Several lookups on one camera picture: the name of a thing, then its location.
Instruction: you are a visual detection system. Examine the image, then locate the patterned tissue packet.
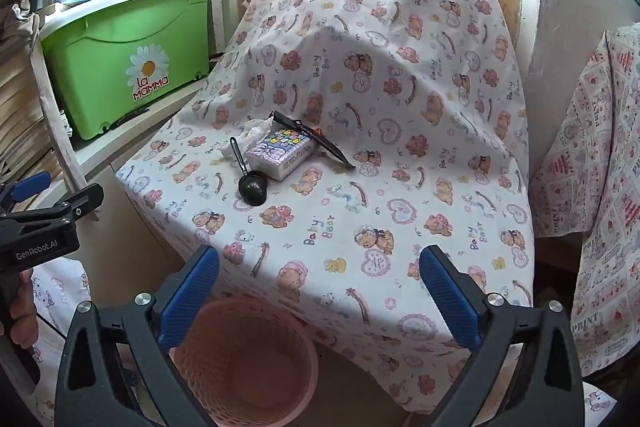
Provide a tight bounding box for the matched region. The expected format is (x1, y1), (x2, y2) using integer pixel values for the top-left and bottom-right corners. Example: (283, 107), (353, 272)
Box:
(246, 128), (321, 182)

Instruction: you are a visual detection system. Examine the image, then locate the red print patchwork cloth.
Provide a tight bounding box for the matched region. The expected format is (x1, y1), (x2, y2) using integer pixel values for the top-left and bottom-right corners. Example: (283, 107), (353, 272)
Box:
(530, 24), (640, 375)

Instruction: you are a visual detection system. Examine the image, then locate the white cabinet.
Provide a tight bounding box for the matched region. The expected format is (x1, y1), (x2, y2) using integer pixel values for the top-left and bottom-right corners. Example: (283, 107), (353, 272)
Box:
(520, 0), (640, 168)

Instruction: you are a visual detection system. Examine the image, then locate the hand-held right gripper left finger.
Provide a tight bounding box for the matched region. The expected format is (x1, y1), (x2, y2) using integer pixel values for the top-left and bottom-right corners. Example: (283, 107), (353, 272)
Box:
(55, 245), (221, 427)

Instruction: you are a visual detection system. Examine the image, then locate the pink mesh basket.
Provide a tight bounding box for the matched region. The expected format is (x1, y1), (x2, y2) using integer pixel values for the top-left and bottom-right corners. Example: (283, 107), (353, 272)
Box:
(170, 294), (319, 427)

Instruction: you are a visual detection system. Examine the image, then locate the white tissue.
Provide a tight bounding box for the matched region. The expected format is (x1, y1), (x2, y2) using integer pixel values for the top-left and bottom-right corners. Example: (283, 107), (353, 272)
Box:
(217, 117), (275, 162)

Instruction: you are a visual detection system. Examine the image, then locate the person's left hand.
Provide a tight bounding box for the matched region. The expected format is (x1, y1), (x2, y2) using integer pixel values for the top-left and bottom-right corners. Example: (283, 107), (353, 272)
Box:
(17, 268), (41, 344)

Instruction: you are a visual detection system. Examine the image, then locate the black plastic stick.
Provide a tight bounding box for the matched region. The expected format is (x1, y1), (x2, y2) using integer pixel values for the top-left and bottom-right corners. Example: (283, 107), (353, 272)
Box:
(270, 110), (357, 170)

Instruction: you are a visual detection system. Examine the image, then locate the bear print cloth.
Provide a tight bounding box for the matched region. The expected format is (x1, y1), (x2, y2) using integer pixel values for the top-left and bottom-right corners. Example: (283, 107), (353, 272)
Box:
(114, 0), (537, 415)

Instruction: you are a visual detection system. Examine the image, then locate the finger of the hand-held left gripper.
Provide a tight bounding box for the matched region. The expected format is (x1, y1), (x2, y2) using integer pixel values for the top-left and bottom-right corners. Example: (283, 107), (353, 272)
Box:
(0, 183), (105, 230)
(0, 171), (52, 214)

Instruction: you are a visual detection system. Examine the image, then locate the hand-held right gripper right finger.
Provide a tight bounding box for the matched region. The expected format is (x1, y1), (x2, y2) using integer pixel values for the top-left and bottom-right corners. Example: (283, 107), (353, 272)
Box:
(419, 245), (586, 427)

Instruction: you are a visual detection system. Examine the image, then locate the green plastic storage box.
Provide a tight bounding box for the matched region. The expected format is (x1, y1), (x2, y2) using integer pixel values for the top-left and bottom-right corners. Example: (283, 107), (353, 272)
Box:
(39, 0), (217, 141)

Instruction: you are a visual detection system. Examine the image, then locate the black plastic scoop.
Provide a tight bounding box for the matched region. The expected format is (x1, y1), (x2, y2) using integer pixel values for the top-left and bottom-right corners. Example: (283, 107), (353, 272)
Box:
(229, 137), (271, 206)

